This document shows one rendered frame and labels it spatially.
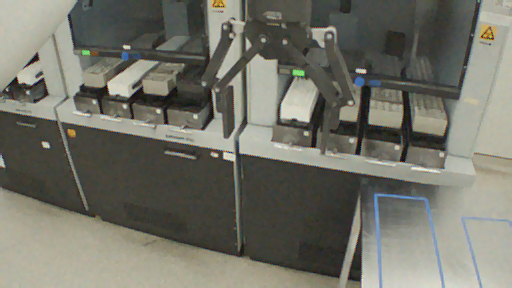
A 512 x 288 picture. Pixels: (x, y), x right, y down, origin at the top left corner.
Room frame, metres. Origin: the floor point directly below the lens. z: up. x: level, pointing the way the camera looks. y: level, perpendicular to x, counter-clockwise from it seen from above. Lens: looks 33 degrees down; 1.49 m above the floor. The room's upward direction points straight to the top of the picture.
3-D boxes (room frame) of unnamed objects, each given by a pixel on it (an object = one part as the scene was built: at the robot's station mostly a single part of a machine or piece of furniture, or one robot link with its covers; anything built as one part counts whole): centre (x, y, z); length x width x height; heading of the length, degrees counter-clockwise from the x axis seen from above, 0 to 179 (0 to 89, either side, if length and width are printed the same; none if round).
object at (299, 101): (1.29, -0.16, 0.83); 0.30 x 0.10 x 0.06; 164
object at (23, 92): (1.77, 1.01, 0.78); 0.73 x 0.14 x 0.09; 164
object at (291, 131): (1.42, -0.20, 0.78); 0.73 x 0.14 x 0.09; 164
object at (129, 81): (1.49, 0.51, 0.83); 0.30 x 0.10 x 0.06; 164
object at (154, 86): (1.35, 0.40, 0.85); 0.12 x 0.02 x 0.06; 75
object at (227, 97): (0.47, 0.04, 1.22); 0.03 x 0.01 x 0.07; 164
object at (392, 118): (1.11, -0.43, 0.85); 0.12 x 0.02 x 0.06; 73
